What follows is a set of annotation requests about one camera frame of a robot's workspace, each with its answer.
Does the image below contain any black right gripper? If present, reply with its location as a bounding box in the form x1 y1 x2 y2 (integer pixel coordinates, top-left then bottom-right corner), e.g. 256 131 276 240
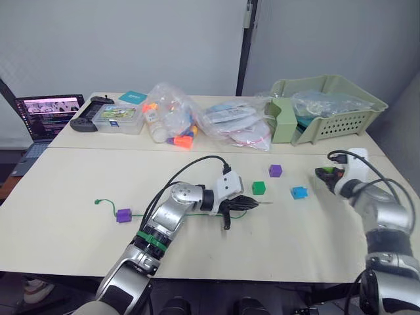
314 167 346 195

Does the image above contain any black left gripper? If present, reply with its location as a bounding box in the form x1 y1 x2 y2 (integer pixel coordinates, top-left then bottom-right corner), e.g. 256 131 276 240
219 195 261 232

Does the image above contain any green lace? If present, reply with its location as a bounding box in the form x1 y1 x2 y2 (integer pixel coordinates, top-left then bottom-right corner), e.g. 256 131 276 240
94 198 274 220

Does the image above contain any purple block with lace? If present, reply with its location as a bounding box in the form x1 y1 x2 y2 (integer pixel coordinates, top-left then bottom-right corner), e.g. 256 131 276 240
115 208 133 224

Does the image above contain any blue block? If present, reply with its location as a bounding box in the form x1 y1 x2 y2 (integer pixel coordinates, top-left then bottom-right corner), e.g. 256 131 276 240
290 186 309 200

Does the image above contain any pale green plastic basket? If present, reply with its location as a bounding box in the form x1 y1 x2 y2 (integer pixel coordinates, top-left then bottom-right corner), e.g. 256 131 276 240
269 74 389 146

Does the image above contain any pale green small box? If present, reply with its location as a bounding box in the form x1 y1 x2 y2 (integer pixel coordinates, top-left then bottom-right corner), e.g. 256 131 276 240
271 97 299 144

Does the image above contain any crumpled clear plastic bag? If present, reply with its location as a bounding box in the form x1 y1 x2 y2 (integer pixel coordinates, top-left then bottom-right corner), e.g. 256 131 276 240
291 90 375 119

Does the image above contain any clear bag of packets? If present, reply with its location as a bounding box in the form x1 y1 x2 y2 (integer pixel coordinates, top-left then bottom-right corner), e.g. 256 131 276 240
201 94 273 152

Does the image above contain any orange toy piece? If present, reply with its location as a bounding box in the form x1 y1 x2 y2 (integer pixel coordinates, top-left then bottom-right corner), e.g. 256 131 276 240
173 136 193 151

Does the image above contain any dark rounded shape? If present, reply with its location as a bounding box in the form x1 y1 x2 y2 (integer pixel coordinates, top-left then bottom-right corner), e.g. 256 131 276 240
160 297 192 315
234 297 267 315

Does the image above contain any clear bag of toys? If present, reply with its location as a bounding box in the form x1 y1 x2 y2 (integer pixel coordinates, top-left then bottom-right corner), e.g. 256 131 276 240
141 81 201 152

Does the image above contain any white bottle orange cap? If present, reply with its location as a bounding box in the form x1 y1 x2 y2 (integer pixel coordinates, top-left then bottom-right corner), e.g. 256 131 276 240
144 103 167 144

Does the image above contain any clear plastic picture box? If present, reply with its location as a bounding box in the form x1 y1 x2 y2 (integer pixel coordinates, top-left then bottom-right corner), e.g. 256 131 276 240
91 104 147 135

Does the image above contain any teal card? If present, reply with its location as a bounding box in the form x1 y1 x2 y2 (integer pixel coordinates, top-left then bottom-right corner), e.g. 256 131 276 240
117 90 148 104

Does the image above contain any black game controller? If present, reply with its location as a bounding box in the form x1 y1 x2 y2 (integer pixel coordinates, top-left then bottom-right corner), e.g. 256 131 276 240
69 94 116 133

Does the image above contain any open laptop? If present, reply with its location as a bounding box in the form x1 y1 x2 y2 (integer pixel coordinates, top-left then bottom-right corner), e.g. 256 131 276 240
9 94 85 178

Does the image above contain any white and pink shoe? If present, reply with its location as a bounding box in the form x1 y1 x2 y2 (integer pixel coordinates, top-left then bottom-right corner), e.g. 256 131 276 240
24 278 55 305

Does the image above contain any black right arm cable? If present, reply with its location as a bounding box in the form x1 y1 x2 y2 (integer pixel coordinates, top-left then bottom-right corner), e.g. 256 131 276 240
327 150 417 315

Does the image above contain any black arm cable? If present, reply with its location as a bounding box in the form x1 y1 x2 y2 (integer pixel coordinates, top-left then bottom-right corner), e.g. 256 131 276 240
327 150 417 315
137 155 232 237

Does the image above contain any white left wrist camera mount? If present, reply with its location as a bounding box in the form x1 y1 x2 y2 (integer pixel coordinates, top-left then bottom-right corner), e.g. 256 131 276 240
209 175 245 216

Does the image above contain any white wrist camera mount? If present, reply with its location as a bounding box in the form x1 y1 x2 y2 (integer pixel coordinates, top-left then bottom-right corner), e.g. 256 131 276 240
334 148 371 198
209 175 245 216

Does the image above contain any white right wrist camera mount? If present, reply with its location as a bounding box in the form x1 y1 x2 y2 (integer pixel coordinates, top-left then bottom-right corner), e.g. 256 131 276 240
334 148 371 198

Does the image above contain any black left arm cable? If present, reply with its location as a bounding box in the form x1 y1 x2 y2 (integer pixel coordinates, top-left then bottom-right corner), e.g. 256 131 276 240
137 155 232 237

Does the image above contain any black vertical post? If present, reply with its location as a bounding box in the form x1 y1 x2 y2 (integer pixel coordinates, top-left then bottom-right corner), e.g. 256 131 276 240
235 0 259 97

